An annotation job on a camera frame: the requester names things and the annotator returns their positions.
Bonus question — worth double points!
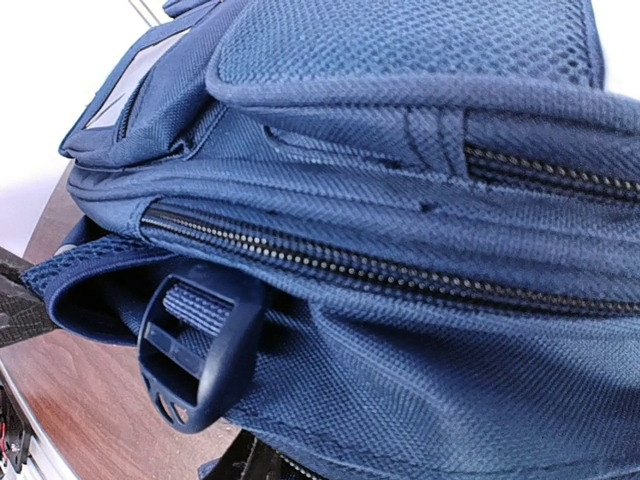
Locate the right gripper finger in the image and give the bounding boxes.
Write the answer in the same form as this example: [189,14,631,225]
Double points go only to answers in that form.
[199,434,320,480]

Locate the navy blue backpack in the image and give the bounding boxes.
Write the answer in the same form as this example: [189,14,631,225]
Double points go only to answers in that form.
[24,1,639,479]

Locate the front aluminium rail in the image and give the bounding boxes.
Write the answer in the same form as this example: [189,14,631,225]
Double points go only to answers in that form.
[1,364,79,479]

